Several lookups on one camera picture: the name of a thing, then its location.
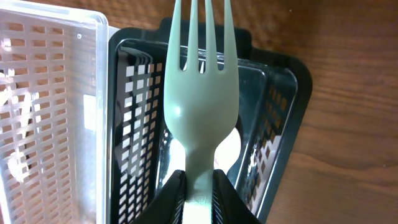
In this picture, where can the white plastic spoon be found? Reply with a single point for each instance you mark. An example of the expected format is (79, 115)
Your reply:
(228, 151)

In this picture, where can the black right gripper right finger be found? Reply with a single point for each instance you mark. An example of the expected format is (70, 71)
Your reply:
(227, 207)

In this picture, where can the clear plastic basket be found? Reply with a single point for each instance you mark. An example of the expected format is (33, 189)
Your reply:
(54, 94)

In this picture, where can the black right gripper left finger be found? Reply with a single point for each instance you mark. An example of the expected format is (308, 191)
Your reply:
(168, 205)

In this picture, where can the black plastic basket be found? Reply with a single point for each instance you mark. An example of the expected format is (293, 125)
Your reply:
(274, 91)

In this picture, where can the white plastic fork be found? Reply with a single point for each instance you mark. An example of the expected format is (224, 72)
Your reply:
(200, 109)
(172, 158)

